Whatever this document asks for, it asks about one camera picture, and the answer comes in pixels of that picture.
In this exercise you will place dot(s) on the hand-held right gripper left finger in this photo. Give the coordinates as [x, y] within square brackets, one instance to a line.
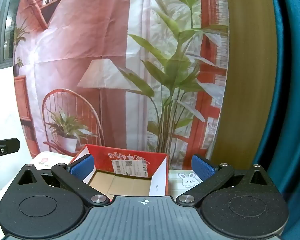
[82, 167]

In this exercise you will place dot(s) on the grey window frame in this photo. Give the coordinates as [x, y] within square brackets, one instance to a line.
[2, 30]

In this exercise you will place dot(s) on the printed backdrop cloth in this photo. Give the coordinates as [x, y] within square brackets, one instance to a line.
[90, 30]

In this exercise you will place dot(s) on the teal curtain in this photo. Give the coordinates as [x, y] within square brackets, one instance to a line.
[295, 105]

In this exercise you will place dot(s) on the red cardboard box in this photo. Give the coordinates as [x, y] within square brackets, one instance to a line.
[130, 160]

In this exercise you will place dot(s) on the yellow wooden board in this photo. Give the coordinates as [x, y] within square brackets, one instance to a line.
[250, 67]

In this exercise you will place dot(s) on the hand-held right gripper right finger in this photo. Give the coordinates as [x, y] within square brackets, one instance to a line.
[202, 167]

